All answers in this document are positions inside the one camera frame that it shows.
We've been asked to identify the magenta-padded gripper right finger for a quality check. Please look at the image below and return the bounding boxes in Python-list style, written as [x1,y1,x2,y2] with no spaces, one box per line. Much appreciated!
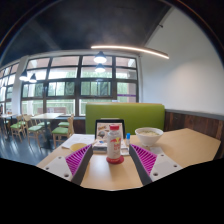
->
[128,143,184,187]

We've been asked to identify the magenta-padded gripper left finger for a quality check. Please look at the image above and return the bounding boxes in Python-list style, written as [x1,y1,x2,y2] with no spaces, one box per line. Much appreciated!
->
[43,143,95,187]

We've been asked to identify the red-capped clear drink bottle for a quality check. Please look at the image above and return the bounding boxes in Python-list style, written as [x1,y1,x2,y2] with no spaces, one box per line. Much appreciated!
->
[106,123,123,161]

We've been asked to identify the small white packet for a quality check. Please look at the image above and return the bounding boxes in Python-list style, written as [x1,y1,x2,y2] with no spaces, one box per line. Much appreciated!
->
[149,146,165,155]

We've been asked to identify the white bowl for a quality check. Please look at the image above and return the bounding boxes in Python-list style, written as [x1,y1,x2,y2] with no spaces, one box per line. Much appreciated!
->
[134,126,164,148]

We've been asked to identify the white printed paper sheet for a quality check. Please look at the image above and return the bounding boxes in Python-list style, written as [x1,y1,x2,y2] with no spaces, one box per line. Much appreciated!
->
[60,133,96,150]

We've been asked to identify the small dark flat case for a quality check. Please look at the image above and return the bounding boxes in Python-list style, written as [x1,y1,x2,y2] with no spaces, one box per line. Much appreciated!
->
[92,140,108,154]

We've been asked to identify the group of green-seated wooden chairs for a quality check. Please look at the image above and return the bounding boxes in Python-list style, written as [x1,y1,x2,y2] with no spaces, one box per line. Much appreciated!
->
[9,113,76,148]

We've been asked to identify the wooden dining table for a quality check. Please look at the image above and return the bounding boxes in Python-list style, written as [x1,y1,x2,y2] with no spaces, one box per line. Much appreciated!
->
[0,113,18,135]
[30,112,65,148]

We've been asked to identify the green upholstered bench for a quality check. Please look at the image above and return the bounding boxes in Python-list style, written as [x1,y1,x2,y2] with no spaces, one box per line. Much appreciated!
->
[85,102,166,136]

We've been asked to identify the black-framed tablet with stickers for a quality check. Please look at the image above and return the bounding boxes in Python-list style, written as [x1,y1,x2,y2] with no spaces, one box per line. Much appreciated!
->
[94,118,127,141]

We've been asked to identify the large black-framed window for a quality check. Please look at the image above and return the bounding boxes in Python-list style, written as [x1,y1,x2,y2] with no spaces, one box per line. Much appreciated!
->
[0,55,138,117]

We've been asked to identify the group of pendant lamps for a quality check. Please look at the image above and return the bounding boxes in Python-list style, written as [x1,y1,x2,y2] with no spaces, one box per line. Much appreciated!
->
[18,50,108,84]

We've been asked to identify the long linear ceiling light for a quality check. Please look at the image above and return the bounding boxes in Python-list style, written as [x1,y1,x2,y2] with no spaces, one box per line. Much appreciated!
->
[90,44,170,60]

